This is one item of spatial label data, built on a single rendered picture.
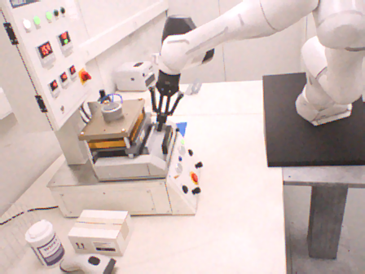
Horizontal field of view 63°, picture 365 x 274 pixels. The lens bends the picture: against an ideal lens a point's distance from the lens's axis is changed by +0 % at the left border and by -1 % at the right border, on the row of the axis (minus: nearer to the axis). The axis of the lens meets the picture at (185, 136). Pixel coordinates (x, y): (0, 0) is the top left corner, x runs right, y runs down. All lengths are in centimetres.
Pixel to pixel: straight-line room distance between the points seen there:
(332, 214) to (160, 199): 94
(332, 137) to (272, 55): 229
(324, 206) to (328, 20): 110
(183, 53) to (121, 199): 60
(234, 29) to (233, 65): 287
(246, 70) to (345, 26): 292
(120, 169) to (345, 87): 78
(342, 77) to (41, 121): 95
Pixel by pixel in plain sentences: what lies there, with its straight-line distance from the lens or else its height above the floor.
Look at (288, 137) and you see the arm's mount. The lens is 137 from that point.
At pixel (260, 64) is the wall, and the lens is 362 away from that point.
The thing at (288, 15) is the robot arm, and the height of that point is 143.
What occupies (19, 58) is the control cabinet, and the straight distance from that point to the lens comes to 102.
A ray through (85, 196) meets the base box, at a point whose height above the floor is 86.
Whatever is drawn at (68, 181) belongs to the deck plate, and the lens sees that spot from 122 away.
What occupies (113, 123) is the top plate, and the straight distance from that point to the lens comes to 110.
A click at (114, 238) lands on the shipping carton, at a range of 106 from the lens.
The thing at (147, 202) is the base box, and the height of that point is 82.
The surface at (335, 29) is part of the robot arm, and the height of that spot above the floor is 140.
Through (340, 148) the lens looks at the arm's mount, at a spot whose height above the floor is 81.
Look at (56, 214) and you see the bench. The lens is 139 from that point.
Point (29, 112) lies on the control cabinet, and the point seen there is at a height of 123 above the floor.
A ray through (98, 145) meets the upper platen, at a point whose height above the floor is 105.
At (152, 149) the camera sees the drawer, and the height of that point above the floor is 97.
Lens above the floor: 158
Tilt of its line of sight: 31 degrees down
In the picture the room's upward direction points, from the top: 10 degrees counter-clockwise
